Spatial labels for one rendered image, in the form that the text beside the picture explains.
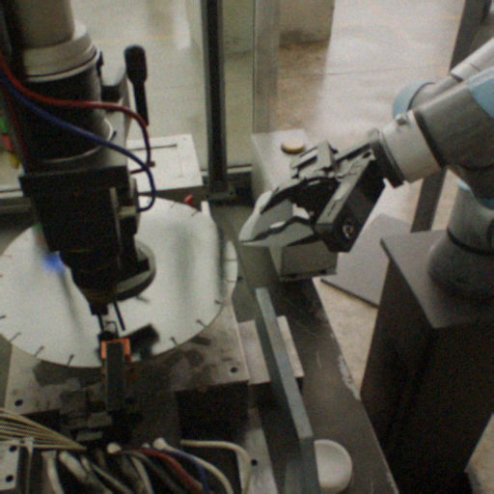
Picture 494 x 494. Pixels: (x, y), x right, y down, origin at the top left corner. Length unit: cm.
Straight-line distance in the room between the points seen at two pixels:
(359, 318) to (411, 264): 93
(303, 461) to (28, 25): 42
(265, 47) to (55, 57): 75
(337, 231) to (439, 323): 45
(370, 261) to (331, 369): 133
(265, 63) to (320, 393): 62
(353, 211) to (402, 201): 196
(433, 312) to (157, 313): 51
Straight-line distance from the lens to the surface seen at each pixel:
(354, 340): 196
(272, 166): 107
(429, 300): 106
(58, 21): 43
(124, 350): 66
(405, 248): 116
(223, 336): 82
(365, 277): 215
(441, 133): 66
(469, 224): 102
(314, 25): 414
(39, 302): 77
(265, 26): 112
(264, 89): 117
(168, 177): 105
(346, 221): 63
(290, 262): 102
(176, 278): 76
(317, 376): 91
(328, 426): 86
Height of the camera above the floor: 147
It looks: 42 degrees down
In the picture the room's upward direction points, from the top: straight up
